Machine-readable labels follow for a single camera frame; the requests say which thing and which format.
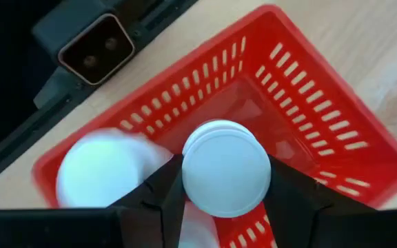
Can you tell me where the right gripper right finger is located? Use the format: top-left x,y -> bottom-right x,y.
263,154 -> 375,248

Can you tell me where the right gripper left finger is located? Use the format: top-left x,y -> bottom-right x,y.
110,154 -> 187,248

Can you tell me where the white pill bottle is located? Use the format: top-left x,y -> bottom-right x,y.
181,118 -> 272,218
179,201 -> 220,248
55,127 -> 174,209

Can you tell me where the red plastic slotted basket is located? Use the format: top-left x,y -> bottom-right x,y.
31,3 -> 397,248

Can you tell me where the black table-level camera box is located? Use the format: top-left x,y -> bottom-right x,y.
31,0 -> 137,110

